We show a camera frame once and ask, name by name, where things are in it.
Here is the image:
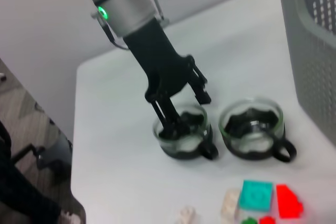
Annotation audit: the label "white two-stud brick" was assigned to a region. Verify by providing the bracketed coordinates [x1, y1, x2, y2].
[219, 187, 241, 221]
[180, 205, 197, 224]

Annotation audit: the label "small red studded brick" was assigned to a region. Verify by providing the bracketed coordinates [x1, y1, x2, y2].
[258, 215, 276, 224]

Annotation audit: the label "grey office chair base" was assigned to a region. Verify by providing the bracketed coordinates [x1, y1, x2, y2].
[10, 134, 73, 180]

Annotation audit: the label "grey left gripper cable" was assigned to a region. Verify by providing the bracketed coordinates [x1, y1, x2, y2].
[90, 8, 131, 51]

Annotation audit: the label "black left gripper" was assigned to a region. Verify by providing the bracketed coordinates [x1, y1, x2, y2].
[122, 20, 212, 138]

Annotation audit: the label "thin grey camera cable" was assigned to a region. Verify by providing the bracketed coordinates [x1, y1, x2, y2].
[146, 0, 170, 27]

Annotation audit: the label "teal square brick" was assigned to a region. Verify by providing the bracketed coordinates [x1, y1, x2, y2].
[238, 180, 274, 212]

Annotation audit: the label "red-orange sloped brick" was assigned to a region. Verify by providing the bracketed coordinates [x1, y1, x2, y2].
[275, 184, 306, 219]

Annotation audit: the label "grey perforated storage bin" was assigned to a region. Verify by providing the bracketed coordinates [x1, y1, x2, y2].
[269, 0, 336, 154]

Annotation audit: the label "person leg black trousers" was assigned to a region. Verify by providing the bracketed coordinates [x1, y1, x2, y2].
[0, 120, 62, 224]

